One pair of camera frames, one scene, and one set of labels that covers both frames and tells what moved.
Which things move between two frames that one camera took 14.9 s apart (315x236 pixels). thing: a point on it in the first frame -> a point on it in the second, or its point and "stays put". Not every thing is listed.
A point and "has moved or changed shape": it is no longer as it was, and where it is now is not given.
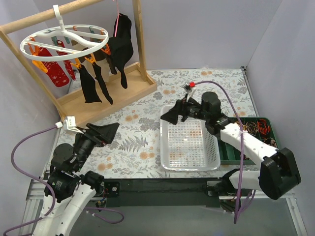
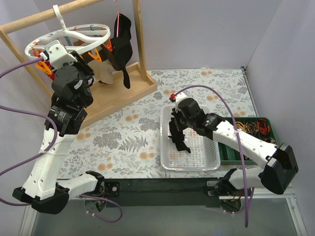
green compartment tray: [261, 128] stays put
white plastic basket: [188, 145] stays put
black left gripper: [97, 138] -> [86, 68]
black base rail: [160, 191] stays put
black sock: [89, 85] has moved or changed shape
